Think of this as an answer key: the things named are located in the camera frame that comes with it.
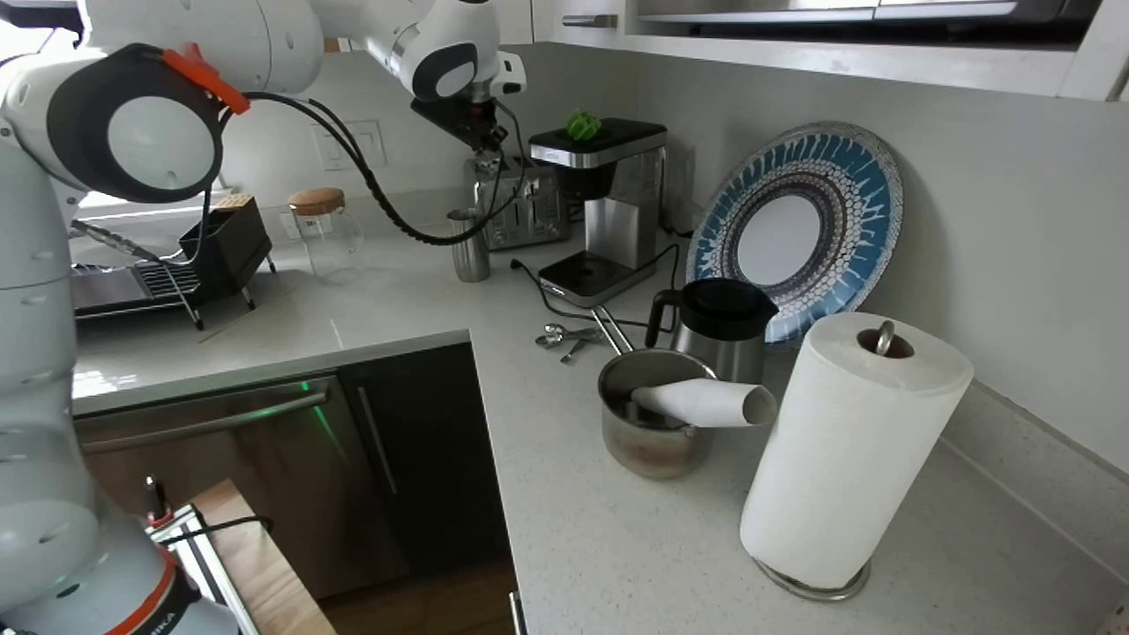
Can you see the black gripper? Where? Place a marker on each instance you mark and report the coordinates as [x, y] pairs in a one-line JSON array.
[[465, 120]]

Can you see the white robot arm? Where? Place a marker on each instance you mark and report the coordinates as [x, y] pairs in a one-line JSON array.
[[134, 111]]

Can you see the steel cocktail shaker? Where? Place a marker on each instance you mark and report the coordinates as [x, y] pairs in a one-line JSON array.
[[469, 256]]

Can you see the steel utensil on counter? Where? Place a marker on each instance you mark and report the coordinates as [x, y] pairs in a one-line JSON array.
[[572, 339]]

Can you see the green object on coffee maker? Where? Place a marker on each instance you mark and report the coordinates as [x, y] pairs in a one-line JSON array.
[[582, 124]]

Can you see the black steel coffee maker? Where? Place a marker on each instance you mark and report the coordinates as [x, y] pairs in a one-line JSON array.
[[615, 186]]

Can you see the glass jar wooden lid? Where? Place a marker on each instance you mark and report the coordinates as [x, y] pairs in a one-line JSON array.
[[320, 220]]

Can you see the dark lower cabinet door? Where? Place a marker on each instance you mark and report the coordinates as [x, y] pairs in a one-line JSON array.
[[424, 431]]

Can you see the black lid steel carafe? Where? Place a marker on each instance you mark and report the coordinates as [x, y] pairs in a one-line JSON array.
[[716, 324]]

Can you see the blue white decorative plate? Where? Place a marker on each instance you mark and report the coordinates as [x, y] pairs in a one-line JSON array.
[[808, 220]]

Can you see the stainless dishwasher front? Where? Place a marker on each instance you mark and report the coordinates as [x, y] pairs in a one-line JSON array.
[[291, 450]]

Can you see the black dish rack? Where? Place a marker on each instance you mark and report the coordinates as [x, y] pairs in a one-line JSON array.
[[211, 260]]

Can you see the white paper towel roll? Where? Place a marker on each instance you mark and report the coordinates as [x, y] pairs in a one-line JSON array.
[[863, 411]]

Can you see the wooden board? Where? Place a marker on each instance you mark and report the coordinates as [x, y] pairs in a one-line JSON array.
[[262, 577]]

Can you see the white upper cabinets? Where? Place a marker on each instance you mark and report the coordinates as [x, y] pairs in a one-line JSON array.
[[1095, 70]]

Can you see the steel saucepan white handle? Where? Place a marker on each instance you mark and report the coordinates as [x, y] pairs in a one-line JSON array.
[[662, 406]]

